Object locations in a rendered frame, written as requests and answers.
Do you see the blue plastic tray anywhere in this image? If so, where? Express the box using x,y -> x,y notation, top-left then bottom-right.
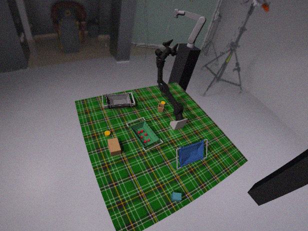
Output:
176,139 -> 208,170

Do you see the green plastic tray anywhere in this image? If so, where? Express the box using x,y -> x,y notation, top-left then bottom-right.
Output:
127,119 -> 161,150

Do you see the small teal block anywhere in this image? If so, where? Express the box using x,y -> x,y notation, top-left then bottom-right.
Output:
171,192 -> 182,202

